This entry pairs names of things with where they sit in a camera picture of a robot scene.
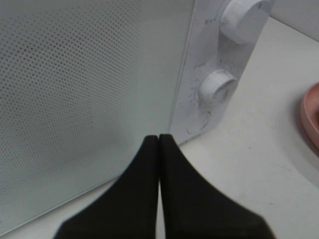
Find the white microwave door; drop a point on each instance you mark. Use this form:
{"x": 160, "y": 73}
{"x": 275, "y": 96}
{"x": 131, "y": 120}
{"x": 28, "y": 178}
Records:
{"x": 82, "y": 82}

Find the upper white power knob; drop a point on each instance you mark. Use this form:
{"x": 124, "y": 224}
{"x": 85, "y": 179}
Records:
{"x": 243, "y": 20}

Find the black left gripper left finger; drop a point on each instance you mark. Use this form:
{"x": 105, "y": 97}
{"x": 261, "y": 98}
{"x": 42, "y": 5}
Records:
{"x": 128, "y": 209}

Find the white timer knob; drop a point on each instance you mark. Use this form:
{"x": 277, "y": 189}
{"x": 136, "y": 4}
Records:
{"x": 218, "y": 88}

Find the round white door button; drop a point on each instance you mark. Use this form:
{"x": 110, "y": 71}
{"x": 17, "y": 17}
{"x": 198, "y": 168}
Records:
{"x": 199, "y": 123}

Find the pink round plate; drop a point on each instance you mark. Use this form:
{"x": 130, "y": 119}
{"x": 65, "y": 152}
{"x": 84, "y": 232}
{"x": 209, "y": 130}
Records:
{"x": 309, "y": 113}

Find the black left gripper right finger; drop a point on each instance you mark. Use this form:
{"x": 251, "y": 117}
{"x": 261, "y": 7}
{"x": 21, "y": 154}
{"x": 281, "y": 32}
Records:
{"x": 194, "y": 209}

